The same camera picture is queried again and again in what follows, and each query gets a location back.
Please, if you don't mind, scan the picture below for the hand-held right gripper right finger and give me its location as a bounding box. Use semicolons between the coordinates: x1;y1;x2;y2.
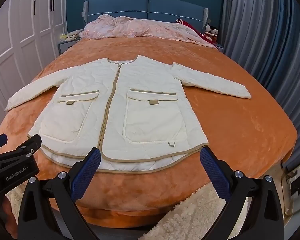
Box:
199;146;287;240

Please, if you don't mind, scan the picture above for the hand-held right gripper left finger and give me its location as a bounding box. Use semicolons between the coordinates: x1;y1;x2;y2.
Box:
17;147;102;240

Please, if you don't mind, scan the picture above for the white quilted jacket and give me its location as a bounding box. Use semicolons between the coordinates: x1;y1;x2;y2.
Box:
4;55;252;174

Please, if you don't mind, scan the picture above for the cream fluffy blanket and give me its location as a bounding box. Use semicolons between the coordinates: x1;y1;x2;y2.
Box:
137;182;240;240

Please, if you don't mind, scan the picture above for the orange plush blanket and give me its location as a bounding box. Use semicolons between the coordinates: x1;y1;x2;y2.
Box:
0;36;298;222

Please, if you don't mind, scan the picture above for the white panelled wardrobe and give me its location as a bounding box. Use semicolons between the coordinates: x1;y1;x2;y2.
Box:
0;0;68;143

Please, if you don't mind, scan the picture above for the dark bedside table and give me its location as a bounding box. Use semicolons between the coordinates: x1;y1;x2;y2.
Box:
58;39;80;54

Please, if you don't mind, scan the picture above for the plush doll toy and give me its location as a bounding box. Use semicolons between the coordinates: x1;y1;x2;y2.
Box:
204;24;219;42

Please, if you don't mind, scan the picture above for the grey blue curtain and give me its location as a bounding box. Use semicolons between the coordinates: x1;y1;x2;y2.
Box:
219;0;300;125

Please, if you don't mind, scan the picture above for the pink lace quilt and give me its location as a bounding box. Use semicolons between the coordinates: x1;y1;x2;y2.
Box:
79;14;224;49

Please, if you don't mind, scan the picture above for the blue upholstered bed headboard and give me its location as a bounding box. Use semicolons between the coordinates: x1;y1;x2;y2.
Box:
83;0;209;30

